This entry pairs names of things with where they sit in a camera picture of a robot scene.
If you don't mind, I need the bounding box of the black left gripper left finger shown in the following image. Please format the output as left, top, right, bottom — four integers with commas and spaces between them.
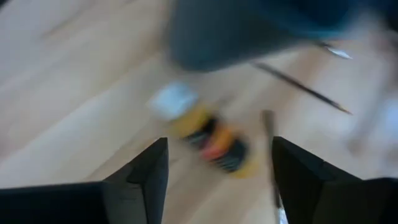
0, 138, 169, 224

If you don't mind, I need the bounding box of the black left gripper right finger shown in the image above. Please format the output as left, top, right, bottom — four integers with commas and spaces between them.
272, 136, 398, 224

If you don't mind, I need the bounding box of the small ochre paint bottle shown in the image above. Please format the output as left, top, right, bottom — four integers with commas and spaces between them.
147, 81, 261, 180

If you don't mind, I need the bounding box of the blue-grey plastic cup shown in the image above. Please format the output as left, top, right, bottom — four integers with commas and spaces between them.
166, 0, 363, 73

